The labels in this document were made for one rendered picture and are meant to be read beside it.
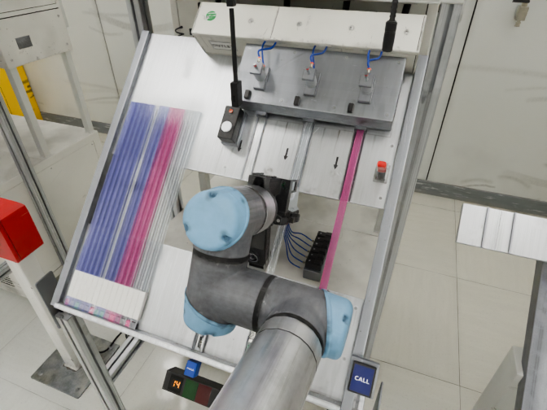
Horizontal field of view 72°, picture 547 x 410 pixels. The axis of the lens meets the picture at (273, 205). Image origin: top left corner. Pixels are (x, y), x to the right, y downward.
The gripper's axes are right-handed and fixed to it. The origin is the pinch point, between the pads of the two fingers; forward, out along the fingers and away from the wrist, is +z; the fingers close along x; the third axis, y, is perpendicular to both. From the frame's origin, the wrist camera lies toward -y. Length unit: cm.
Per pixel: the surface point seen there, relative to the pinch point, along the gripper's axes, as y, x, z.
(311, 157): 11.5, -2.2, 4.3
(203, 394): -39.4, 7.6, -9.9
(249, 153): 10.0, 11.7, 3.9
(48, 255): -54, 124, 57
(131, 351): -60, 49, 23
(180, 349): -31.1, 13.7, -10.7
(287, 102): 21.6, 4.1, 1.0
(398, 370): -65, -37, 78
